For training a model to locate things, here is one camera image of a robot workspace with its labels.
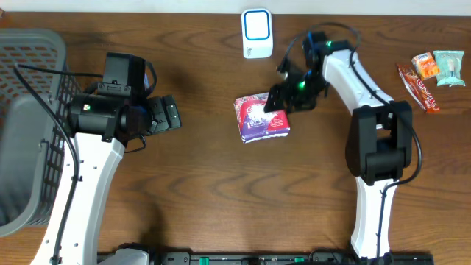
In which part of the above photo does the purple Carefree packet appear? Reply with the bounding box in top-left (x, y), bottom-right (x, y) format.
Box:
top-left (233, 93), bottom-right (291, 144)

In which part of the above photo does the red orange snack bar wrapper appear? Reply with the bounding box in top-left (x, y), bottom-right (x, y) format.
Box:
top-left (396, 64), bottom-right (440, 113)

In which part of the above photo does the small orange white packet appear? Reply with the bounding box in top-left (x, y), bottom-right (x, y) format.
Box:
top-left (411, 52), bottom-right (440, 80)

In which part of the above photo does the mint green snack packet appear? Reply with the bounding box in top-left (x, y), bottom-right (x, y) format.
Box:
top-left (433, 50), bottom-right (465, 87)

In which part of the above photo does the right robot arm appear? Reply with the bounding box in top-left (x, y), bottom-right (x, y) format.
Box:
top-left (264, 32), bottom-right (414, 264)

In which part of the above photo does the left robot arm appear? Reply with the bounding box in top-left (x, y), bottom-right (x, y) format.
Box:
top-left (32, 52), bottom-right (182, 264)

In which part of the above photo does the white barcode scanner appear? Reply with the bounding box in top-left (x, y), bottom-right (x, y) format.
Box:
top-left (241, 8), bottom-right (274, 59)

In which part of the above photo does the grey plastic mesh basket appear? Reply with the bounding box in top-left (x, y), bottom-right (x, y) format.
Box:
top-left (1, 29), bottom-right (81, 236)

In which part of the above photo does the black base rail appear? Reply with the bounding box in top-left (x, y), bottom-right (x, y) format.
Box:
top-left (97, 251), bottom-right (435, 265)

